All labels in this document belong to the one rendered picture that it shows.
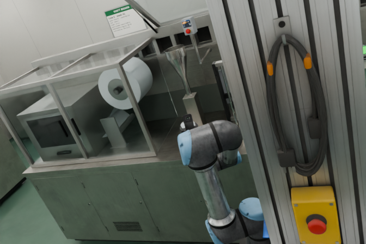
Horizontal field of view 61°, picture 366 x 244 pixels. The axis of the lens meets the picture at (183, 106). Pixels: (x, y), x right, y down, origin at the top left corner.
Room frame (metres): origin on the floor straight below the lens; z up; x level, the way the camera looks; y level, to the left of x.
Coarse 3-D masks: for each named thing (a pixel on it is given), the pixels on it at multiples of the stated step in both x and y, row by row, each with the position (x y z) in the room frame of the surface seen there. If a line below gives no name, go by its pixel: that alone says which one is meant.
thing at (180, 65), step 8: (184, 56) 2.03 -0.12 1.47; (176, 64) 2.03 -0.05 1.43; (184, 64) 2.04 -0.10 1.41; (184, 72) 2.06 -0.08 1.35; (184, 80) 2.07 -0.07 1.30; (184, 96) 2.10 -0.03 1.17; (192, 96) 2.05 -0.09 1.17; (184, 104) 2.06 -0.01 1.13; (192, 104) 2.04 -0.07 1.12; (200, 104) 2.10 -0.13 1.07; (192, 112) 2.05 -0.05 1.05; (200, 112) 2.06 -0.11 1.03; (200, 120) 2.03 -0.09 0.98
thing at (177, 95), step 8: (192, 88) 2.31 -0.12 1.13; (200, 88) 2.28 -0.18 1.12; (208, 88) 2.26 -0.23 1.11; (216, 88) 2.23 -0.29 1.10; (176, 96) 2.37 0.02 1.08; (200, 96) 2.29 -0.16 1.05; (208, 96) 2.27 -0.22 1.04; (216, 96) 2.24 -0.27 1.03; (176, 104) 2.38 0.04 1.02; (208, 104) 2.28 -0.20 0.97; (216, 104) 2.25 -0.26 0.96; (176, 112) 2.39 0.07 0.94; (184, 112) 2.37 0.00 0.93; (208, 112) 2.28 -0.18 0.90
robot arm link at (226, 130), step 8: (216, 120) 1.01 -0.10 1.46; (224, 120) 1.00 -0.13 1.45; (216, 128) 0.96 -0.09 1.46; (224, 128) 0.96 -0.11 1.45; (232, 128) 0.97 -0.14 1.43; (224, 136) 0.94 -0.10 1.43; (232, 136) 0.95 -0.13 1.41; (240, 136) 0.98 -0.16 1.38; (224, 144) 0.93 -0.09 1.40; (232, 144) 0.94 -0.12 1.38; (240, 144) 1.00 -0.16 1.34; (224, 152) 1.09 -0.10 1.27; (232, 152) 1.06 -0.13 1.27; (224, 160) 1.17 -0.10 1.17; (232, 160) 1.15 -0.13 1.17; (240, 160) 1.22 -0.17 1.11; (224, 168) 1.22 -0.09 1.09
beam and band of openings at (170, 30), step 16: (208, 16) 2.20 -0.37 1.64; (144, 32) 2.41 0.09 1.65; (160, 32) 2.36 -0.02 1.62; (176, 32) 2.31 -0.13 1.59; (208, 32) 2.29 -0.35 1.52; (80, 48) 2.67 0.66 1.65; (96, 48) 2.60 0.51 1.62; (112, 48) 2.54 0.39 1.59; (160, 48) 2.41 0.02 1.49; (192, 48) 2.27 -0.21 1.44; (32, 64) 2.89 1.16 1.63; (48, 64) 2.82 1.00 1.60
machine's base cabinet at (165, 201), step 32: (64, 192) 2.23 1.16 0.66; (96, 192) 2.10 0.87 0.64; (128, 192) 1.98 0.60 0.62; (160, 192) 1.87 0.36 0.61; (192, 192) 1.77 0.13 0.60; (256, 192) 1.59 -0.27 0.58; (64, 224) 2.32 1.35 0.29; (96, 224) 2.17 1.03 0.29; (128, 224) 2.04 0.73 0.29; (160, 224) 1.92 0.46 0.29; (192, 224) 1.81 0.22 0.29
